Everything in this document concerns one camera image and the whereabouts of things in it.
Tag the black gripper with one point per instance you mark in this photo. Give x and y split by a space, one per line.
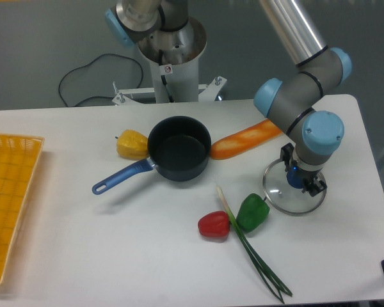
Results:
298 173

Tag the glass lid with blue knob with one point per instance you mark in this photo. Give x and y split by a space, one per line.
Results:
285 198

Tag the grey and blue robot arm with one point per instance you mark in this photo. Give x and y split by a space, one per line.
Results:
289 105

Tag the orange baguette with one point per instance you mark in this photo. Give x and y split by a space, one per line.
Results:
244 140

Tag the green bell pepper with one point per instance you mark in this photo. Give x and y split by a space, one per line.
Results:
252 213

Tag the red bell pepper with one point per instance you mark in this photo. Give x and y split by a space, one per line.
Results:
214 225

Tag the green spring onion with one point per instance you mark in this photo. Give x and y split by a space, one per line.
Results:
274 284

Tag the dark blue saucepan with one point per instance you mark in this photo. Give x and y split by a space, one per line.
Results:
178 149

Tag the yellow bell pepper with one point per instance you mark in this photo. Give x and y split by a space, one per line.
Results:
132 145

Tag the yellow woven basket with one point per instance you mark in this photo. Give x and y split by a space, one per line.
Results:
19 156

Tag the white base frame with bolts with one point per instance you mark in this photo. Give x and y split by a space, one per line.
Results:
207 93

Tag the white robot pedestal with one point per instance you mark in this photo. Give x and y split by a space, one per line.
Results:
174 61

